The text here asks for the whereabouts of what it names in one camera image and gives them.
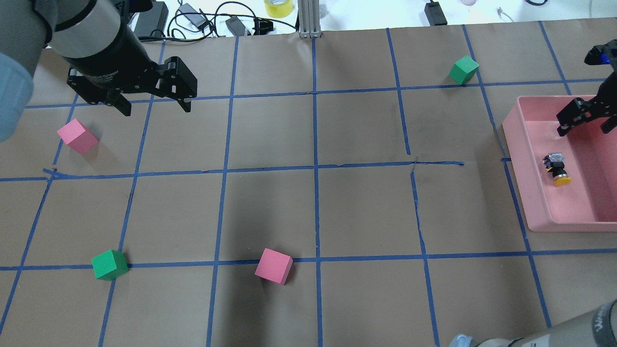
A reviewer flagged yellow tape roll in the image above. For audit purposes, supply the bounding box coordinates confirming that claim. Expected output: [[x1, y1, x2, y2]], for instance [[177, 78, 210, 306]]
[[264, 0, 295, 18]]

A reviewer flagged green foam cube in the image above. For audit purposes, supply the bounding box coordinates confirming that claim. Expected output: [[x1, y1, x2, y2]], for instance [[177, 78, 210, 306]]
[[449, 55, 480, 85], [91, 250, 129, 281]]

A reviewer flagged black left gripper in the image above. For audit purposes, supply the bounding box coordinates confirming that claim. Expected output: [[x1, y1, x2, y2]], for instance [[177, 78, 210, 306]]
[[67, 48, 198, 117]]

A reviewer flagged yellow push button switch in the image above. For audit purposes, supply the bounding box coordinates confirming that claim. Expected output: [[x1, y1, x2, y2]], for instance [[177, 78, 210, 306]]
[[543, 152, 572, 187]]

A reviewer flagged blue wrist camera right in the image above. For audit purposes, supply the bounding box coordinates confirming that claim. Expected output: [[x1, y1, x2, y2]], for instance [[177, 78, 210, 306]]
[[584, 40, 617, 69]]

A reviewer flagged green foam cube far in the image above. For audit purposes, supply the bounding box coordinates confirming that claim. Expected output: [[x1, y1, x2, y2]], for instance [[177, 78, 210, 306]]
[[449, 55, 480, 85]]

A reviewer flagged black cable bundle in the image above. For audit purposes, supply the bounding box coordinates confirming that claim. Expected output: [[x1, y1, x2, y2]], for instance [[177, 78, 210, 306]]
[[166, 1, 297, 43]]

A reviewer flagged black power adapter left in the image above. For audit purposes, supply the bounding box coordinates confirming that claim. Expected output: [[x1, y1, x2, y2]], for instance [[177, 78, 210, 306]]
[[133, 1, 168, 38]]

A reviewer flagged aluminium profile post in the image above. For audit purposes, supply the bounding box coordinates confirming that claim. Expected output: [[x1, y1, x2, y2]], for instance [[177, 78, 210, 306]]
[[297, 0, 322, 38]]

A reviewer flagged black power adapter right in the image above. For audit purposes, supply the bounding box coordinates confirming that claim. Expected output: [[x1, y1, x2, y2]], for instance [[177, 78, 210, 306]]
[[424, 0, 448, 26]]

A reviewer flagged pink foam cube left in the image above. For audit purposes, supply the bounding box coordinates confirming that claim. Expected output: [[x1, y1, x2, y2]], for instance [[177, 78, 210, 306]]
[[57, 119, 99, 155]]

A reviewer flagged pink foam cube centre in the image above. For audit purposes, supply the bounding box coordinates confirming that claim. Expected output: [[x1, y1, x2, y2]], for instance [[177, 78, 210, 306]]
[[254, 248, 293, 285]]

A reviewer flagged black power adapter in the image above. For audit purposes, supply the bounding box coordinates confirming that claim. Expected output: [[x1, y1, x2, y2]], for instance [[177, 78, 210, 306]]
[[133, 1, 168, 38], [424, 0, 448, 26]]

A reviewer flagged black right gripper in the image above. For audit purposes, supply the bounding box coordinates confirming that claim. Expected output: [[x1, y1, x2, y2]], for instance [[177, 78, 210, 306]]
[[557, 77, 617, 137]]

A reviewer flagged green foam cube near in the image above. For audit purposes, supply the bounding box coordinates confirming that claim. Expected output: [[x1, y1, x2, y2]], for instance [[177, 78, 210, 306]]
[[91, 250, 129, 281]]

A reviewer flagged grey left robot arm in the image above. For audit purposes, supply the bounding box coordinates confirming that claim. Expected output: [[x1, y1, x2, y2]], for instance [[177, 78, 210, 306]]
[[0, 0, 198, 141]]

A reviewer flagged pink plastic tray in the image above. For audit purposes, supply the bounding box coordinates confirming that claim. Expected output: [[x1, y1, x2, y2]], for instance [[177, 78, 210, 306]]
[[503, 96, 617, 232]]

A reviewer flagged pink foam cube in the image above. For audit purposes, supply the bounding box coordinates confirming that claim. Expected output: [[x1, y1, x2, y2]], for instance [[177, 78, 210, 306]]
[[57, 119, 99, 155], [254, 248, 293, 285]]

